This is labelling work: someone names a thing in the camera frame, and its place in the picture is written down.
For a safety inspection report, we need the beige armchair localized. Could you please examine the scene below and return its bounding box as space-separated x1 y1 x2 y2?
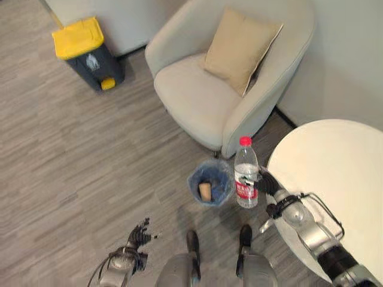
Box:
144 0 317 160

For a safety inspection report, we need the clear plastic water bottle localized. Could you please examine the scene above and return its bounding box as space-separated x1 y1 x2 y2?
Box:
233 136 260 209

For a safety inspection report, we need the brown paper cup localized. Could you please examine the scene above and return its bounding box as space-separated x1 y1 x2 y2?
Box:
198 184 212 201

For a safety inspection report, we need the small bin with blue bag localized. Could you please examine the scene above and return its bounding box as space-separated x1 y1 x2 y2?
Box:
187 158 235 209

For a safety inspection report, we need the tan cushion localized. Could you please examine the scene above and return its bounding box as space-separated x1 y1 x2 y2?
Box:
203 7 284 97

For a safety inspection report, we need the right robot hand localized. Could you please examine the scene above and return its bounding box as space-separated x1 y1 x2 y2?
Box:
256 165 281 197

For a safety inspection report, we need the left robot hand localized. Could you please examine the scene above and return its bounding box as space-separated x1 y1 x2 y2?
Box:
126 216 160 248

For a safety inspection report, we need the grey trash can yellow lid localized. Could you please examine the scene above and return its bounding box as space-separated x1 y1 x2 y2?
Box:
51 17 125 92

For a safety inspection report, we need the round white tea table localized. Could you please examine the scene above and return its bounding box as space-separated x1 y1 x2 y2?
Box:
266 118 383 285

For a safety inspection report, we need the robot left leg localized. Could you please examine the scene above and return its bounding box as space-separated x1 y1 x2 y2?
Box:
155 229 202 287

